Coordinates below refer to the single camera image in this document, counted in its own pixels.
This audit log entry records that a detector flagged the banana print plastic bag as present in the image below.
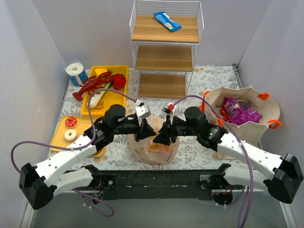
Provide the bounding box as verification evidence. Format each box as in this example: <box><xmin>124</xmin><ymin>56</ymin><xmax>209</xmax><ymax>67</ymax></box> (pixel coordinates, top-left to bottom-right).
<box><xmin>127</xmin><ymin>114</ymin><xmax>181</xmax><ymax>165</ymax></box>

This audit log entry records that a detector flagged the red candy bag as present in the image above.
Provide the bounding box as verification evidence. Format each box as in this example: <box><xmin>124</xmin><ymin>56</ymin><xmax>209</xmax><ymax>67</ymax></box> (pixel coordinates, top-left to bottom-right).
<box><xmin>214</xmin><ymin>105</ymin><xmax>230</xmax><ymax>123</ymax></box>

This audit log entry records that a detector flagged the purple snack bag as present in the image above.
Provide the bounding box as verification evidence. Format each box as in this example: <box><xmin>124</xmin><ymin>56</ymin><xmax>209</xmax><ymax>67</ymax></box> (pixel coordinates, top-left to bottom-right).
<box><xmin>222</xmin><ymin>97</ymin><xmax>262</xmax><ymax>125</ymax></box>

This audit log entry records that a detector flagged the beige canvas tote bag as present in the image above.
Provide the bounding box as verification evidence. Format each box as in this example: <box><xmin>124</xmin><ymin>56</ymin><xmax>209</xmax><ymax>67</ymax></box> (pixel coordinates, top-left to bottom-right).
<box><xmin>199</xmin><ymin>87</ymin><xmax>282</xmax><ymax>146</ymax></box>

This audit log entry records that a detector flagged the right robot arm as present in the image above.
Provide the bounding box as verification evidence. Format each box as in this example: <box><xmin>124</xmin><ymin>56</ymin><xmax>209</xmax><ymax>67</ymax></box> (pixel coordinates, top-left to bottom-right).
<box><xmin>153</xmin><ymin>106</ymin><xmax>304</xmax><ymax>204</ymax></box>

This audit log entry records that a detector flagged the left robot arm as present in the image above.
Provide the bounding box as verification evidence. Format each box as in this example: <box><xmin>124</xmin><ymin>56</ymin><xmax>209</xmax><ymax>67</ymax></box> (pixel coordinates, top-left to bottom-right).
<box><xmin>19</xmin><ymin>104</ymin><xmax>156</xmax><ymax>209</ymax></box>

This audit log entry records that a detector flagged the floral table mat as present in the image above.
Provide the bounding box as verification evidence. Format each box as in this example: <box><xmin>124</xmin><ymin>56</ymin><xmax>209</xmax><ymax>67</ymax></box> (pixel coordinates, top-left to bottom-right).
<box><xmin>60</xmin><ymin>66</ymin><xmax>247</xmax><ymax>171</ymax></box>

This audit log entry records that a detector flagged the yellow vegetable bin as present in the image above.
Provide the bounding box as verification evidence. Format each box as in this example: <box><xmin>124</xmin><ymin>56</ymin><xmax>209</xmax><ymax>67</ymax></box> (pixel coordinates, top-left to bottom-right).
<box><xmin>80</xmin><ymin>65</ymin><xmax>129</xmax><ymax>117</ymax></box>

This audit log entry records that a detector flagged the red bell pepper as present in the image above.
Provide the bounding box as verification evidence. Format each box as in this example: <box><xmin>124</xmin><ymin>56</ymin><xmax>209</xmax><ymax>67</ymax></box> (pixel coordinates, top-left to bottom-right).
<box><xmin>113</xmin><ymin>74</ymin><xmax>126</xmax><ymax>90</ymax></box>

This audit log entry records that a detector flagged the white leek stalk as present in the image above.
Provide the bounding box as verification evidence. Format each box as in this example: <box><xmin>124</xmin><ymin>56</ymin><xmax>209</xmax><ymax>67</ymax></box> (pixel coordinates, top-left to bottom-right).
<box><xmin>90</xmin><ymin>82</ymin><xmax>113</xmax><ymax>109</ymax></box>

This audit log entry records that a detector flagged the red toy lobster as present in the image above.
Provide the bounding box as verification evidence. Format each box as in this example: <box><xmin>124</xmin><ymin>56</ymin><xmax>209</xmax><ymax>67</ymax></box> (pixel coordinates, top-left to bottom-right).
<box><xmin>72</xmin><ymin>71</ymin><xmax>114</xmax><ymax>101</ymax></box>

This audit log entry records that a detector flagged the yellow flat tray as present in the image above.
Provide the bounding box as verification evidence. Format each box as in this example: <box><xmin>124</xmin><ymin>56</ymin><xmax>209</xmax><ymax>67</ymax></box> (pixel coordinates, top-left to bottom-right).
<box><xmin>50</xmin><ymin>115</ymin><xmax>92</xmax><ymax>147</ymax></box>

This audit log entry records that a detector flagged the red frosted donut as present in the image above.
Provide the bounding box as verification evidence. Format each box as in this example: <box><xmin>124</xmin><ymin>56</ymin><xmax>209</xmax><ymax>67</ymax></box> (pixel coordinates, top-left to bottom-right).
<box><xmin>65</xmin><ymin>116</ymin><xmax>78</xmax><ymax>128</ymax></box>

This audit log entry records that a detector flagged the blue wrapped paper roll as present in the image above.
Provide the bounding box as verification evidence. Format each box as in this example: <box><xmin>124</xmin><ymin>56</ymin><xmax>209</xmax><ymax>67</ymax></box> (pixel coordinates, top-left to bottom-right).
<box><xmin>65</xmin><ymin>59</ymin><xmax>88</xmax><ymax>87</ymax></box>

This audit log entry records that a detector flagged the blue snack packet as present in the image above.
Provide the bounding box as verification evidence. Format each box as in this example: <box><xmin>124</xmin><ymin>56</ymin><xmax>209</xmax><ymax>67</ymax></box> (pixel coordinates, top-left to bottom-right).
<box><xmin>153</xmin><ymin>11</ymin><xmax>182</xmax><ymax>32</ymax></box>

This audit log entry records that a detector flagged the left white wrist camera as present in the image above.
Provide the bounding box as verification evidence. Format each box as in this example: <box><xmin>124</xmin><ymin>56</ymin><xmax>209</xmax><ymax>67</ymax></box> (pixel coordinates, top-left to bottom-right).
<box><xmin>135</xmin><ymin>99</ymin><xmax>151</xmax><ymax>126</ymax></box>

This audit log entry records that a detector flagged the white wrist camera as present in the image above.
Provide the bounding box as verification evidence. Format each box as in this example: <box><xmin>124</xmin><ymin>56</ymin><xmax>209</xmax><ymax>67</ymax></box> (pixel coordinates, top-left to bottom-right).
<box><xmin>162</xmin><ymin>102</ymin><xmax>178</xmax><ymax>124</ymax></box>
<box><xmin>135</xmin><ymin>99</ymin><xmax>151</xmax><ymax>126</ymax></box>

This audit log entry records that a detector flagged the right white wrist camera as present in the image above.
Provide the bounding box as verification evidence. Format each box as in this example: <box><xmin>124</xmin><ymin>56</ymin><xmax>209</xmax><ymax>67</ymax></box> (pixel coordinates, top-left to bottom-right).
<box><xmin>162</xmin><ymin>102</ymin><xmax>178</xmax><ymax>124</ymax></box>

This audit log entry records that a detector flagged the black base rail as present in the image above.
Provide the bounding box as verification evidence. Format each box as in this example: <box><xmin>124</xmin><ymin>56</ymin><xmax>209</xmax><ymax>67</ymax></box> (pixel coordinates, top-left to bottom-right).
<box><xmin>73</xmin><ymin>169</ymin><xmax>238</xmax><ymax>200</ymax></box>

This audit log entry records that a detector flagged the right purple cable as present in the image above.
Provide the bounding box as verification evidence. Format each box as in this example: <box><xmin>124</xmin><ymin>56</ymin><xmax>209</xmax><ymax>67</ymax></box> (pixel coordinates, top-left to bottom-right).
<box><xmin>172</xmin><ymin>95</ymin><xmax>255</xmax><ymax>228</ymax></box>

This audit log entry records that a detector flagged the white wire wooden shelf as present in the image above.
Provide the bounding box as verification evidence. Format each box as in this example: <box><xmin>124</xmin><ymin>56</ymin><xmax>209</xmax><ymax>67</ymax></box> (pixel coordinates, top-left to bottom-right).
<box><xmin>129</xmin><ymin>0</ymin><xmax>204</xmax><ymax>98</ymax></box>

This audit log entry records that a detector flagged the white ring donut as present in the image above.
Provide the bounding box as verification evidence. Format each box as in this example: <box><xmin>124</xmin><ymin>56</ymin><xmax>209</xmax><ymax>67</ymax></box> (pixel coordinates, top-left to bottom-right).
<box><xmin>64</xmin><ymin>129</ymin><xmax>78</xmax><ymax>142</ymax></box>

